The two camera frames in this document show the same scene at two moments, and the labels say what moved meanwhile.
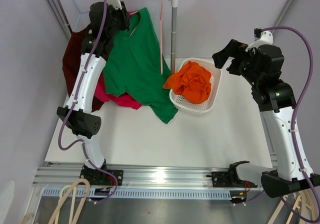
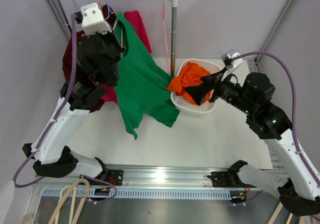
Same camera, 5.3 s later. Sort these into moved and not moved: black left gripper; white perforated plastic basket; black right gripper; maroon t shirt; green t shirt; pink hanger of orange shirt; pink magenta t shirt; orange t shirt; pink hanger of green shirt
Moved: pink hanger of green shirt; black right gripper; black left gripper; pink magenta t shirt; pink hanger of orange shirt; green t shirt
Not moved: maroon t shirt; orange t shirt; white perforated plastic basket
